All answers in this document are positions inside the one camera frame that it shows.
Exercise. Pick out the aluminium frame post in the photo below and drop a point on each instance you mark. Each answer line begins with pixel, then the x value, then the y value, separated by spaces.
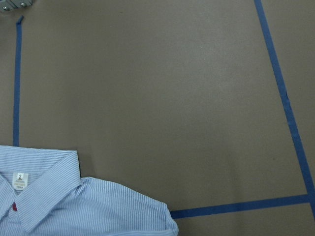
pixel 7 5

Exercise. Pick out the blue striped button shirt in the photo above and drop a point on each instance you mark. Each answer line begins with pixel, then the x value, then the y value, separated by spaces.
pixel 43 194

